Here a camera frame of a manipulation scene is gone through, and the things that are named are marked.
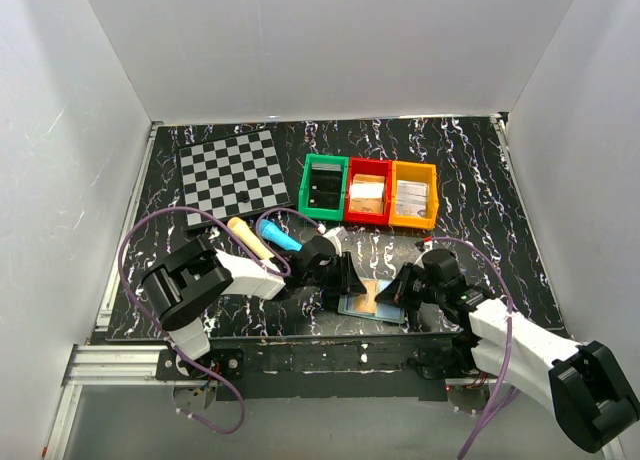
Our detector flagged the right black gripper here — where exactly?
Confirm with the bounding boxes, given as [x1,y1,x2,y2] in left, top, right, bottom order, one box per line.
[374,262,445,311]

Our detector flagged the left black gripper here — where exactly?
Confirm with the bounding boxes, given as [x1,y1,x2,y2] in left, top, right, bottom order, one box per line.
[303,252,366,297]

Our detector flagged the light blue credit cards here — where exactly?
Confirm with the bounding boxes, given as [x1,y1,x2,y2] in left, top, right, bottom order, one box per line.
[374,302,405,324]

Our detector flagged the grey-green card holder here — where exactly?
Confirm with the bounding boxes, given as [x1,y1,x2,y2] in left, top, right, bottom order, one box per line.
[337,279,405,325]

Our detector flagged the silver grey credit card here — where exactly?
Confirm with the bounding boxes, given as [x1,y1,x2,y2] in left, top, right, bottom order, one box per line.
[396,180,429,198]

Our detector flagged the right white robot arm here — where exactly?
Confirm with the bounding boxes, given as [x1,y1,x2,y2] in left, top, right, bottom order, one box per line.
[376,249,639,453]

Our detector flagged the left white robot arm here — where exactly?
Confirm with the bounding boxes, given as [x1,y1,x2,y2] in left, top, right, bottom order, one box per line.
[142,236,367,380]

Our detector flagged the brown cards in red bin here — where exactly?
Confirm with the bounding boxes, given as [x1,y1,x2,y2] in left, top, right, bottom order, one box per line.
[349,174,385,215]

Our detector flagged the white cards in orange bin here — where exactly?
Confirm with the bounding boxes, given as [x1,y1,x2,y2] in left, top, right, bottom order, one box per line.
[395,194,429,218]

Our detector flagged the black cards in green bin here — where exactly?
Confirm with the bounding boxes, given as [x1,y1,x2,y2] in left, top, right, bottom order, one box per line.
[308,163,343,210]

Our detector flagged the black front base bar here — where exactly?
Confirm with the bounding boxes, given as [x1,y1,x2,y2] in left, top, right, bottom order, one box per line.
[154,332,506,401]

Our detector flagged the orange plastic bin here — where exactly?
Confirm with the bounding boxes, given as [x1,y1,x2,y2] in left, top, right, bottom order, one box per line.
[389,161,439,230]

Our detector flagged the blue plastic marker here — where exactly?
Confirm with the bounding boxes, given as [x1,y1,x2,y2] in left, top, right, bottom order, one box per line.
[258,219,302,252]

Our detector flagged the green plastic bin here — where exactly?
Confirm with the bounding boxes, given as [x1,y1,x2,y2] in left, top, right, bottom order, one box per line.
[298,154,349,222]

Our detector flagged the red plastic bin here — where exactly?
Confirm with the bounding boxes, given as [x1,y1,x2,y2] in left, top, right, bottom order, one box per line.
[344,157,392,226]

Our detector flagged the black grey chessboard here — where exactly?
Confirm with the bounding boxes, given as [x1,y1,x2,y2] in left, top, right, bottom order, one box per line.
[179,129,292,220]

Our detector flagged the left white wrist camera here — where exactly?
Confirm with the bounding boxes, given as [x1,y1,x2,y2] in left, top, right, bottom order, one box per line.
[316,224,348,256]

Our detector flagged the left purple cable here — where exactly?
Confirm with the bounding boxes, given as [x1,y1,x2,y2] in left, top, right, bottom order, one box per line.
[118,207,329,435]

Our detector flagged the purple cable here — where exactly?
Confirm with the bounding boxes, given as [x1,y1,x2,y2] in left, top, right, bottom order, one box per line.
[118,207,329,435]
[422,235,524,460]

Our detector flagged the cream wooden handle tool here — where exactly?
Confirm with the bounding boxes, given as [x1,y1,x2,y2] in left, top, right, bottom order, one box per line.
[227,217,277,269]

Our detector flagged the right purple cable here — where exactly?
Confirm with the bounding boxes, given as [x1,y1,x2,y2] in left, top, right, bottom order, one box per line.
[422,235,524,460]

